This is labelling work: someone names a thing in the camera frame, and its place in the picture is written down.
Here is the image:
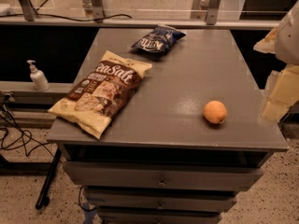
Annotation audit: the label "brown sea salt chip bag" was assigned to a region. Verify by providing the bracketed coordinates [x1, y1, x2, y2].
[49, 50, 152, 139]

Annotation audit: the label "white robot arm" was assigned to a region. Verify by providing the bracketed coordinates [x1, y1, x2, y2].
[253, 1, 299, 123]

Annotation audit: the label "blue kettle chip bag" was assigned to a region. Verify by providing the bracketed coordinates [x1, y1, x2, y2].
[132, 25, 185, 54]

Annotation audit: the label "grey drawer cabinet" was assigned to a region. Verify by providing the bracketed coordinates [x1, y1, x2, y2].
[46, 27, 290, 224]

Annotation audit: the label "orange fruit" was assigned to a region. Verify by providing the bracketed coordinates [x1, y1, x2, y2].
[203, 101, 227, 124]

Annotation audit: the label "top grey drawer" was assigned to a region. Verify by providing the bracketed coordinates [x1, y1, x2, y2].
[64, 161, 263, 191]

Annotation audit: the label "grey drawer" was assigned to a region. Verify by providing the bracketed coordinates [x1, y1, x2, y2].
[64, 161, 263, 191]
[97, 207, 221, 224]
[84, 189, 236, 213]

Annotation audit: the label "middle grey drawer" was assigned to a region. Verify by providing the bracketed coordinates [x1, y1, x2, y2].
[84, 189, 236, 213]

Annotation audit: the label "white pump bottle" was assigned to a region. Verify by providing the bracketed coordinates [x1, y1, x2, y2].
[27, 60, 50, 91]

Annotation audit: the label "bottom grey drawer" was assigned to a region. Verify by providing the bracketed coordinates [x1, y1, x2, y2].
[97, 207, 221, 224]

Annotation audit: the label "black metal stand leg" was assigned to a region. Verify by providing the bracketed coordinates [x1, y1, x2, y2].
[36, 149, 61, 210]

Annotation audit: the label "black cable on ledge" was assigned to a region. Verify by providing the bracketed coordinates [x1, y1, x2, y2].
[0, 12, 133, 22]

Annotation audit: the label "middle metal frame post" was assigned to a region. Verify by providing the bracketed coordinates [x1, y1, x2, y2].
[91, 0, 105, 22]

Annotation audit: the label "metal frame post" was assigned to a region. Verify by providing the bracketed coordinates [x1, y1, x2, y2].
[206, 0, 221, 25]
[18, 0, 36, 21]
[91, 0, 105, 22]

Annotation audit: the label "right metal frame post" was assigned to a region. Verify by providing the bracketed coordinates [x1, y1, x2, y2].
[206, 0, 221, 25]

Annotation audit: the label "black floor cables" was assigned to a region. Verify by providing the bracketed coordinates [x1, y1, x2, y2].
[0, 91, 57, 158]

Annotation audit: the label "left metal frame post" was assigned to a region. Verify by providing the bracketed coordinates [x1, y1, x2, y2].
[18, 0, 36, 21]

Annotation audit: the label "grey metal rail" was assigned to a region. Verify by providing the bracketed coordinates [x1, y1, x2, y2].
[0, 16, 279, 31]

